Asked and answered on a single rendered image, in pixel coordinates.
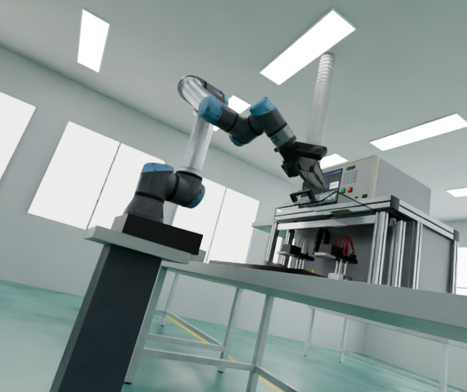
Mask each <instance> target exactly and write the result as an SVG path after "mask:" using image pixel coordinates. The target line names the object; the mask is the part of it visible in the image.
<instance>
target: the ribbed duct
mask: <svg viewBox="0 0 467 392"><path fill-rule="evenodd" d="M334 63H335V55H334V54H332V53H325V54H323V55H321V57H320V60H319V70H318V74H317V77H316V82H315V91H314V95H313V99H312V107H311V113H310V118H309V122H308V129H307V135H306V141H305V143H308V144H313V145H321V146H322V139H323V130H324V125H325V120H326V111H327V106H328V102H329V91H330V87H331V82H332V77H333V67H334ZM302 181H303V179H300V183H299V186H298V191H301V185H302Z"/></svg>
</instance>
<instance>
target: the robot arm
mask: <svg viewBox="0 0 467 392"><path fill-rule="evenodd" d="M177 92H178V94H179V95H180V97H181V98H182V99H183V100H185V101H186V102H188V103H189V104H190V105H192V106H194V107H195V108H194V111H193V114H194V116H195V117H196V118H195V121H194V124H193V129H192V131H191V134H190V139H189V142H188V145H187V147H186V152H185V156H184V158H183V163H182V166H181V168H180V169H178V170H177V171H176V173H174V168H173V167H171V166H170V165H167V164H164V163H146V164H144V166H143V167H142V170H141V172H140V177H139V179H138V184H137V187H136V189H135V192H134V197H133V198H132V200H131V201H130V203H129V204H128V206H127V207H126V208H125V209H124V212H123V215H125V214H128V213H129V214H132V215H137V216H140V217H143V218H146V219H150V220H154V221H156V222H162V223H164V215H163V205H164V202H165V201H168V202H171V203H173V204H175V205H179V206H181V207H183V208H196V207H197V206H198V205H199V204H200V203H201V202H202V200H203V198H204V195H205V192H206V189H205V186H204V185H203V184H202V181H203V177H202V176H201V171H202V168H203V165H204V160H205V156H206V154H207V148H208V146H209V142H210V140H211V134H212V131H213V128H214V126H215V127H217V128H220V129H221V130H222V131H224V132H226V133H228V136H229V139H230V141H231V142H233V144H234V145H235V146H238V147H242V146H244V145H246V144H249V143H250V142H251V141H252V140H254V139H256V138H258V137H259V136H261V135H262V134H264V133H265V134H266V135H267V137H268V138H269V139H270V140H271V142H272V143H273V144H274V146H275V147H276V148H275V149H274V151H275V152H279V153H280V154H281V156H282V157H283V160H282V163H283V164H282V165H281V168H282V169H283V170H284V172H285V173H286V174H287V175H288V177H289V178H290V177H297V176H298V175H299V176H300V177H301V179H303V180H304V182H303V183H302V185H303V186H304V187H307V188H315V189H316V190H317V191H321V192H323V191H324V190H325V184H324V178H323V175H322V174H323V172H322V168H321V166H320V163H319V161H320V160H322V159H323V158H324V156H325V155H326V154H327V147H325V146H321V145H313V144H308V143H304V142H296V141H295V140H296V139H297V138H296V136H295V135H294V132H293V131H292V130H291V128H290V126H289V125H288V123H287V122H286V120H285V119H284V118H283V117H282V115H281V113H280V112H279V110H278V109H277V107H276V105H274V104H273V102H272V101H271V100H270V98H269V97H267V96H265V97H264V98H262V99H261V100H259V101H258V102H257V103H255V104H254V105H253V106H252V107H250V108H249V112H250V113H251V114H250V115H249V116H248V117H244V116H242V115H241V114H239V113H238V112H236V111H235V110H233V109H232V108H231V107H229V106H228V104H229V102H228V97H227V96H226V95H225V94H224V93H223V92H222V91H221V90H220V89H217V88H215V87H213V86H212V85H211V84H209V83H208V82H206V81H204V80H203V79H202V78H200V77H198V76H195V75H185V76H183V77H182V78H181V79H180V80H179V81H178V83H177ZM318 160H319V161H318ZM285 170H286V171H287V172H286V171H285Z"/></svg>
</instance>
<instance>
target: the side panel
mask: <svg viewBox="0 0 467 392"><path fill-rule="evenodd" d="M457 279H458V242H456V241H455V240H452V241H451V240H449V239H447V238H446V237H444V236H442V235H440V234H438V233H436V232H434V231H432V230H430V229H428V228H427V227H425V226H423V223H420V222H415V230H414V240H413V258H412V267H411V276H410V286H409V287H410V288H411V289H422V290H429V291H435V292H447V293H454V294H457Z"/></svg>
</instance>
